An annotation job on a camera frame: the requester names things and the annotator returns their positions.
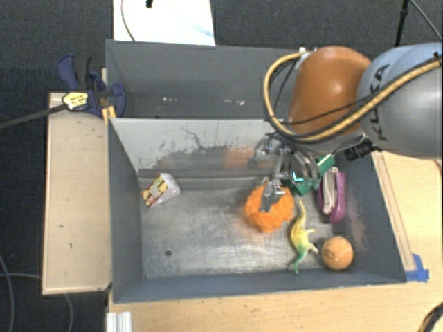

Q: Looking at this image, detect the grey metal bin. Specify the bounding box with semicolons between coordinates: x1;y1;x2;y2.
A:
105;39;408;304

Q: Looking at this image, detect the pale wood board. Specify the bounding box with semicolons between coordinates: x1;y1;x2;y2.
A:
41;91;114;295

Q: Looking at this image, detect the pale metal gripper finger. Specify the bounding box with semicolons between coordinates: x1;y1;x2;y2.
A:
259;179;287;213
248;136;278;161

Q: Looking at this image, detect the black cylinder on white bracket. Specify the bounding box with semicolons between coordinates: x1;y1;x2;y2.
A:
344;142;377;163

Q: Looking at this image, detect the orange ball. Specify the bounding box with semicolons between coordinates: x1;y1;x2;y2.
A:
320;236;355;271

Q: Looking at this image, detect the orange mesh sponge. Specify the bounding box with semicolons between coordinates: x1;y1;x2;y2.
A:
243;182;296;234

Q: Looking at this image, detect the yellow-green toy dinosaur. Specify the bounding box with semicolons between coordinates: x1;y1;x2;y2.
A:
288;199;319;275

